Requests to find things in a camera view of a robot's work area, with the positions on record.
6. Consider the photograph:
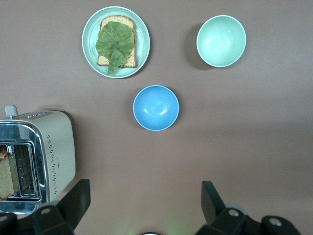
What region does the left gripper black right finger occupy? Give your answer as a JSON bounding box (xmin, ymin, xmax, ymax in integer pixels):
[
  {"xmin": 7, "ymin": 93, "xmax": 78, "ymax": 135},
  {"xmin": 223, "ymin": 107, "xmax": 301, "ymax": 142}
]
[{"xmin": 195, "ymin": 180, "xmax": 264, "ymax": 235}]

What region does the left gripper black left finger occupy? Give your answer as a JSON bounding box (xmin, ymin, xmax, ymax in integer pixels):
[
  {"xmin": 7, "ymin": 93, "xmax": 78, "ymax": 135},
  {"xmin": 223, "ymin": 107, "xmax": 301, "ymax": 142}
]
[{"xmin": 31, "ymin": 178, "xmax": 91, "ymax": 235}]

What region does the blue bowl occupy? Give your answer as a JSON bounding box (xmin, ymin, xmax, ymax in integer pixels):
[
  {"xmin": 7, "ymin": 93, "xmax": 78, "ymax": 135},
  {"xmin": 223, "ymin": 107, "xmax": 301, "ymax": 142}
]
[{"xmin": 133, "ymin": 85, "xmax": 180, "ymax": 132}]

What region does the pale green bowl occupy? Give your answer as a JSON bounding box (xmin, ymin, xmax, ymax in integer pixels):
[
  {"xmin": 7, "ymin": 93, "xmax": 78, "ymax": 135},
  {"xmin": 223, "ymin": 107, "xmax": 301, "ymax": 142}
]
[{"xmin": 196, "ymin": 15, "xmax": 247, "ymax": 68}]

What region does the beige chrome toaster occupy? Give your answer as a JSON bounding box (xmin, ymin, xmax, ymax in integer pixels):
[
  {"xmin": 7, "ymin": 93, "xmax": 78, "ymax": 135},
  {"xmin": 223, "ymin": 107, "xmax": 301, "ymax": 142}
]
[{"xmin": 0, "ymin": 105, "xmax": 77, "ymax": 215}]

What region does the brown bread slice in toaster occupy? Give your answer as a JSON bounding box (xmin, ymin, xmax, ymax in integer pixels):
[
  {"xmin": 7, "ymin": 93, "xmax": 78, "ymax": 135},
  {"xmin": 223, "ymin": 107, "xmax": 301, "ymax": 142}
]
[{"xmin": 0, "ymin": 150, "xmax": 20, "ymax": 201}]

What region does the brown table cover mat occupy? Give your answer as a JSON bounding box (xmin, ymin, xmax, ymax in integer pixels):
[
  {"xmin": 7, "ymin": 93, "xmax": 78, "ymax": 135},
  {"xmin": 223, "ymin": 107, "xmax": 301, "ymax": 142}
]
[{"xmin": 0, "ymin": 0, "xmax": 313, "ymax": 235}]

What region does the toasted bread slice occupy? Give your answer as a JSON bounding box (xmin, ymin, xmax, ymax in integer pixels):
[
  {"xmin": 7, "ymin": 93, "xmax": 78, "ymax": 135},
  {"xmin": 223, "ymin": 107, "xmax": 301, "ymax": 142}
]
[{"xmin": 97, "ymin": 15, "xmax": 137, "ymax": 69}]

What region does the pale green plate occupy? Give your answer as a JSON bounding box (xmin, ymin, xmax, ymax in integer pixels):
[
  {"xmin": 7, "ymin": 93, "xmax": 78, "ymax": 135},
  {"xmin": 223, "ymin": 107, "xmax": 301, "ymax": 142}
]
[{"xmin": 82, "ymin": 6, "xmax": 151, "ymax": 79}]

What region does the green lettuce leaf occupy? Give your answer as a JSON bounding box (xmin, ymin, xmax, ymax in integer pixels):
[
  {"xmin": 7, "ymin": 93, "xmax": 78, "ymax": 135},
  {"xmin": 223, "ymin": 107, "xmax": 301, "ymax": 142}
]
[{"xmin": 95, "ymin": 21, "xmax": 136, "ymax": 76}]

